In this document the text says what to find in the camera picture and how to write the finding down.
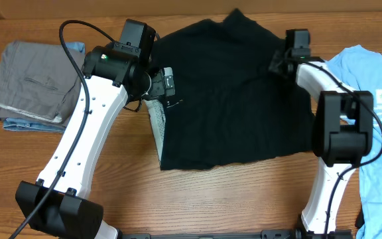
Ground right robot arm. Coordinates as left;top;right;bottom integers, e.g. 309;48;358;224
262;29;374;238

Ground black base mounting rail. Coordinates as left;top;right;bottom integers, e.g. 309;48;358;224
121;229;353;239

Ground folded blue jeans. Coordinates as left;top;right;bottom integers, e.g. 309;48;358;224
0;42;86;133

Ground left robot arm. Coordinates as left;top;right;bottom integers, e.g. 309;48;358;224
15;19;175;238

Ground black shorts with mesh lining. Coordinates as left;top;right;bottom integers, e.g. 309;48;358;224
151;10;314;170

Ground cardboard backdrop panel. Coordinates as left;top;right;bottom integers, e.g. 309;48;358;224
0;0;382;19

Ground folded grey trousers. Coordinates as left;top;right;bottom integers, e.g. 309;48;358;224
0;41;81;126

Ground light blue printed t-shirt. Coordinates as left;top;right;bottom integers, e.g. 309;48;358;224
327;45;382;238

